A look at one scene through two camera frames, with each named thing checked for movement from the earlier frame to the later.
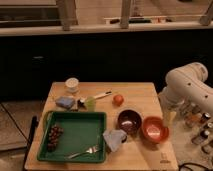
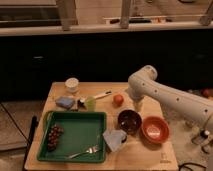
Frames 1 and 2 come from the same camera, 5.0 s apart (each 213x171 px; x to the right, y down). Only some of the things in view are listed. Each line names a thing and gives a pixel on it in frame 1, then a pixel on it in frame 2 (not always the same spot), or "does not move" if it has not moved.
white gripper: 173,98 → 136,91
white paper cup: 71,85 does not move
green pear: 90,104 does not move
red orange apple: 118,100 does not move
